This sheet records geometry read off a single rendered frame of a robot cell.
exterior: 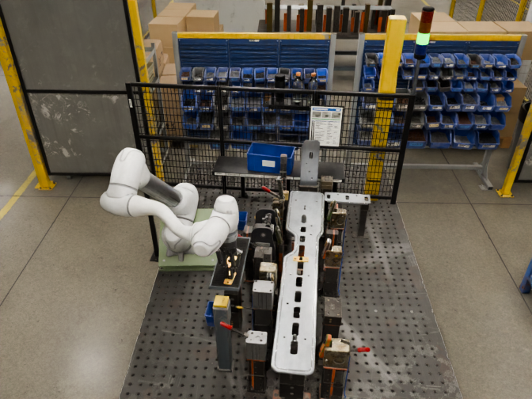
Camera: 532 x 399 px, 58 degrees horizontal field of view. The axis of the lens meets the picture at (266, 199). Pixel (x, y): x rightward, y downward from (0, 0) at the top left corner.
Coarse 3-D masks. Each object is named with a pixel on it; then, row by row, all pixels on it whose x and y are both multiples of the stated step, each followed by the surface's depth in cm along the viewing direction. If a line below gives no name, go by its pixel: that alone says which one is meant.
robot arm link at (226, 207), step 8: (216, 200) 199; (224, 200) 197; (232, 200) 198; (216, 208) 198; (224, 208) 196; (232, 208) 198; (216, 216) 196; (224, 216) 196; (232, 216) 198; (232, 224) 198; (232, 232) 205
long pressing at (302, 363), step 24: (312, 192) 312; (288, 216) 291; (312, 216) 291; (312, 240) 273; (288, 264) 256; (312, 264) 256; (288, 288) 242; (312, 288) 242; (288, 312) 229; (312, 312) 229; (288, 336) 217; (312, 336) 217; (288, 360) 207; (312, 360) 207
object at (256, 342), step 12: (252, 336) 210; (264, 336) 210; (252, 348) 210; (264, 348) 209; (252, 360) 214; (264, 360) 213; (252, 372) 220; (264, 372) 222; (252, 384) 224; (264, 384) 224
